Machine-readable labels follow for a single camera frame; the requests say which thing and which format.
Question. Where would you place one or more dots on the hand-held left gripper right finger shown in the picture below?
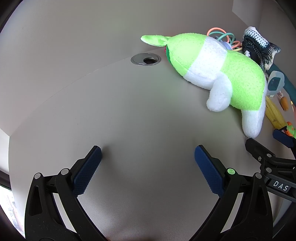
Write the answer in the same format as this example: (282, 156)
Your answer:
(208, 169)

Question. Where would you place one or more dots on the window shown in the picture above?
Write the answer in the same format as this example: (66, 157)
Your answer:
(9, 208)

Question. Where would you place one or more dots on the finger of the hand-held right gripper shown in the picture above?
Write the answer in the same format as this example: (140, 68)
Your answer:
(282, 138)
(256, 147)

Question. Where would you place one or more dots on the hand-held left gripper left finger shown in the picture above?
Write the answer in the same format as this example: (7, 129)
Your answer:
(87, 169)

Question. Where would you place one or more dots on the green and white plush toy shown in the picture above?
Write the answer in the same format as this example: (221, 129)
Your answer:
(208, 60)

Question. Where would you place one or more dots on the pale blue small device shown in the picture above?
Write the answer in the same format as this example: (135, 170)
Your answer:
(275, 83)

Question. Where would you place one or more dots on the teal pillow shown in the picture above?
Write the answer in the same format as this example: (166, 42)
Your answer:
(290, 85)

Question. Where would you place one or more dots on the green and orange small toy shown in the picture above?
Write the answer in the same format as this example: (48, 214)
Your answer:
(290, 129)

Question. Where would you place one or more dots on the yellow banana toy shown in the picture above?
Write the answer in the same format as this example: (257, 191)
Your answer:
(275, 115)

